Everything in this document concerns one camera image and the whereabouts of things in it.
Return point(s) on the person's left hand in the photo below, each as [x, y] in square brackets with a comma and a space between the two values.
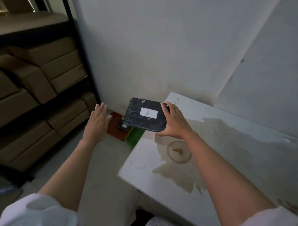
[95, 128]

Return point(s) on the white left sleeve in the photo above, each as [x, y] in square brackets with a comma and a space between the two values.
[35, 211]

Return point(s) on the green plastic tray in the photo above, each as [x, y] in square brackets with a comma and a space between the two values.
[133, 137]

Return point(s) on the person's right hand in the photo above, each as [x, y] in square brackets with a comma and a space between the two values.
[175, 125]

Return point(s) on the person's left forearm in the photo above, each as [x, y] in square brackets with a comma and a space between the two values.
[69, 172]

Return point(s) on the small black packet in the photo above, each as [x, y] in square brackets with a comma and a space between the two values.
[122, 127]

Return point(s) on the black metal shelf rack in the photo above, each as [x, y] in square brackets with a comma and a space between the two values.
[79, 46]

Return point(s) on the clear plastic bag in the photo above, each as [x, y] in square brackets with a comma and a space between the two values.
[5, 190]

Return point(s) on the person's right thumb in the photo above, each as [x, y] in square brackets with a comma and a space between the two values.
[163, 133]

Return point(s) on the black package white label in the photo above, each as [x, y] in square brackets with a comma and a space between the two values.
[135, 116]

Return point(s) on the red plastic tray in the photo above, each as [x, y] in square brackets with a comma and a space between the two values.
[114, 130]

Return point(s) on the black cloth item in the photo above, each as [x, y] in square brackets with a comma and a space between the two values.
[143, 218]

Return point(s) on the person's right forearm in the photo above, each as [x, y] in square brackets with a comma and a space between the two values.
[223, 177]

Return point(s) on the person's left thumb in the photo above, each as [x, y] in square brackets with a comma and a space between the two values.
[108, 121]

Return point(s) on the stack of brown cardboard boxes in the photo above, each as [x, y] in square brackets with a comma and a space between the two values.
[58, 60]

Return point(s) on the white right sleeve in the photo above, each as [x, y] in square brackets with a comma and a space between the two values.
[274, 217]

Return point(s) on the white sleeve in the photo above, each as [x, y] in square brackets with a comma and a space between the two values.
[274, 217]
[35, 211]

